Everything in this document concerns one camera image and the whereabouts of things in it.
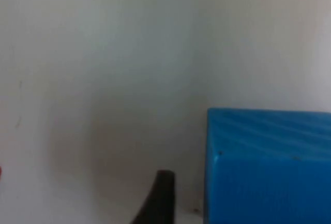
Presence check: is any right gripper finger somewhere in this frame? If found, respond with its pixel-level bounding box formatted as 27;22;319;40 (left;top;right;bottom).
130;170;177;224

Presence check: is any blue cube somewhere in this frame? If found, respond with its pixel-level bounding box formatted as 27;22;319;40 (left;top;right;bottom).
203;107;331;224

